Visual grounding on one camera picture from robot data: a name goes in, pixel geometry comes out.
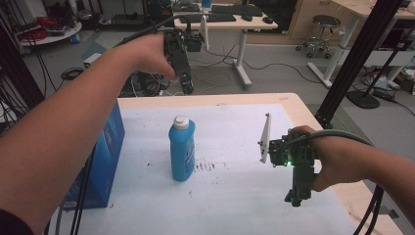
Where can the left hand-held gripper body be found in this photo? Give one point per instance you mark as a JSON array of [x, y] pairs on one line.
[[177, 49]]

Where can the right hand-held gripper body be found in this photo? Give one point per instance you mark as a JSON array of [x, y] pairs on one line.
[[301, 156]]

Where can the person's left hand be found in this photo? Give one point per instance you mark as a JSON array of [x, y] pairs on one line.
[[148, 55]]

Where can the person's right hand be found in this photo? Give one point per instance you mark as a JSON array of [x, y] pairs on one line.
[[339, 163]]

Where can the black keyboard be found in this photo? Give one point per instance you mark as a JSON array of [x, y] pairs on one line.
[[213, 18], [238, 9]]

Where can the white office desk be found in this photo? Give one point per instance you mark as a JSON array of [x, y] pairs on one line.
[[241, 45]]

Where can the blue bottle with white cap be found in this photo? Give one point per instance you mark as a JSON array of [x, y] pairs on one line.
[[182, 150]]

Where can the white table mat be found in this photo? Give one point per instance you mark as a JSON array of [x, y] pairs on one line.
[[228, 196]]

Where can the black round-base floor stand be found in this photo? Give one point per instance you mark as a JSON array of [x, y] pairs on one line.
[[362, 99]]

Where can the small white box device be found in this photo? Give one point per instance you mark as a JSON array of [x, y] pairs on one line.
[[92, 59]]

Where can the black computer mouse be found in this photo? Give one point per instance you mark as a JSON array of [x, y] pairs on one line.
[[267, 20]]

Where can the blue cardboard box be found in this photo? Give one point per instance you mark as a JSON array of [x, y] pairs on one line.
[[104, 160]]

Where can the white round table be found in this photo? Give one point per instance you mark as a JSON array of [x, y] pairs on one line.
[[52, 37]]

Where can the black round stool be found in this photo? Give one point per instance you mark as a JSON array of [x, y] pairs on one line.
[[321, 29]]

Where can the light wooden desk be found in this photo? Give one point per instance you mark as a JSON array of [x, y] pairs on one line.
[[345, 8]]

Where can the dark sleeve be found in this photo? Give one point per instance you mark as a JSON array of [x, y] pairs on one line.
[[13, 225]]

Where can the black metal stand post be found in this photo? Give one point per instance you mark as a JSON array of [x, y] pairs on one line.
[[359, 58]]

